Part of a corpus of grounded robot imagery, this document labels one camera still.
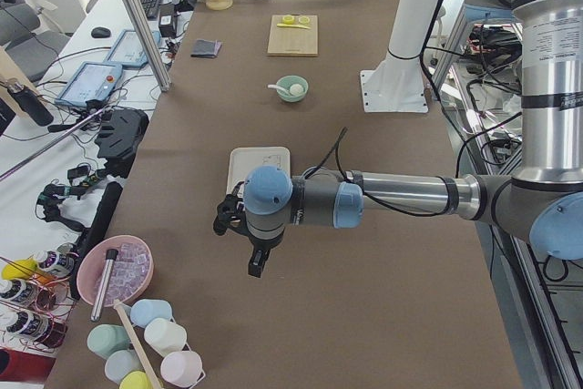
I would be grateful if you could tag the white ceramic spoon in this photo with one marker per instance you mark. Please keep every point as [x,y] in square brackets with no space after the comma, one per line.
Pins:
[279,88]

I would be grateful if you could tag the pink bowl with ice cubes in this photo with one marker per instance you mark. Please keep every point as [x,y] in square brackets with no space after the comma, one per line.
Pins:
[131,275]

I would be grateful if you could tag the green ceramic bowl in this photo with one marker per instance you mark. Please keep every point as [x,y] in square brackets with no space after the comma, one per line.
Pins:
[286,82]

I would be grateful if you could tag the white plastic tray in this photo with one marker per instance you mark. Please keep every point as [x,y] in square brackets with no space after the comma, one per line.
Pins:
[245,159]

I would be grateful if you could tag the cream cup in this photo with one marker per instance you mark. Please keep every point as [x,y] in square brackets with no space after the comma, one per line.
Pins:
[165,336]

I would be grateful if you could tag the light blue cup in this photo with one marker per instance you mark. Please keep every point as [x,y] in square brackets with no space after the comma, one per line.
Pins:
[144,311]

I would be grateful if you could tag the pink cup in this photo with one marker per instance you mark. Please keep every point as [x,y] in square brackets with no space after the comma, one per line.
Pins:
[182,368]

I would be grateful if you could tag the metal tube with black cap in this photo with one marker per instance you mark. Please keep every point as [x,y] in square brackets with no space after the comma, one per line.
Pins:
[98,305]

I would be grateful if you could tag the black long bar device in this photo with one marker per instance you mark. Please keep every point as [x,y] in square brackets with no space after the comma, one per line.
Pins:
[92,236]

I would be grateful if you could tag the wooden stick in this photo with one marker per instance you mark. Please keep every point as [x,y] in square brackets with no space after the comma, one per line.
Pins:
[142,356]

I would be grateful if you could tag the yellow cup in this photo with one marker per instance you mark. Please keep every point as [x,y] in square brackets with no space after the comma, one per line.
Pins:
[135,380]

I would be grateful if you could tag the pale blue cup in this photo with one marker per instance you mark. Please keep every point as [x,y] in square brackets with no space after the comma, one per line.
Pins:
[121,363]

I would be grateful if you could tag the mint green cup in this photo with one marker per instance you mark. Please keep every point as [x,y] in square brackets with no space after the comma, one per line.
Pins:
[106,339]

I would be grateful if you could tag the black controller device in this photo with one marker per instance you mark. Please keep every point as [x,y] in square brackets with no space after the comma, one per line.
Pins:
[121,132]

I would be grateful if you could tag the dark folded cloth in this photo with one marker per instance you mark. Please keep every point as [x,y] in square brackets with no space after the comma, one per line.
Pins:
[204,48]

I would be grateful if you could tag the wooden cutting board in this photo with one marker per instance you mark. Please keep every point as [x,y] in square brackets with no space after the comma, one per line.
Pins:
[291,41]

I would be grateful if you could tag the yellow plastic knife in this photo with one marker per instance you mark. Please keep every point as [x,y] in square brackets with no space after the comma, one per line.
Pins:
[296,26]

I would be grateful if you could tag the yellow lemon slice left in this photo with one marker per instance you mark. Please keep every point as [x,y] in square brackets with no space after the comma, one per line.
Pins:
[288,19]

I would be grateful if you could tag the yellow lemon slice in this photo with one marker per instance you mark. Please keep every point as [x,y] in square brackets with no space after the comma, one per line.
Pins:
[288,19]
[304,20]

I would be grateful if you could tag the yellow lemon slice right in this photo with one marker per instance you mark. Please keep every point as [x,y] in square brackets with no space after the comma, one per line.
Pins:
[304,20]

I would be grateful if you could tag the blue teach pendant near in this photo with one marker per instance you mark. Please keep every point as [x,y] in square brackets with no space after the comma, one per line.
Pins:
[92,81]

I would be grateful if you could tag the blue teach pendant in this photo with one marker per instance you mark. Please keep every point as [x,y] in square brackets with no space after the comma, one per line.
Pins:
[127,51]
[92,81]

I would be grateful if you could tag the blue teach pendant far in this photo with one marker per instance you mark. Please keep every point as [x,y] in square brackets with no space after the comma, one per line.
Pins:
[127,51]

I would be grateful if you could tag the black power adapter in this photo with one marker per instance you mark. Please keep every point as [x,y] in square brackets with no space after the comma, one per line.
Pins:
[168,25]

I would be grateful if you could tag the black computer mouse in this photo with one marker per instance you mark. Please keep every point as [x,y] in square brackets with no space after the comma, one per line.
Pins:
[99,32]

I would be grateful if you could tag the black bottle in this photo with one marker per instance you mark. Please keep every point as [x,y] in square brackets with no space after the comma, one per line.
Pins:
[30,103]

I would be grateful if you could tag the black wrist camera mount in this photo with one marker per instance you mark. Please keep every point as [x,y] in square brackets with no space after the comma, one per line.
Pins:
[230,214]

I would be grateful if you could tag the aluminium frame post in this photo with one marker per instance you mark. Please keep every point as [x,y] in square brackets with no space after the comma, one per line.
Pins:
[140,23]

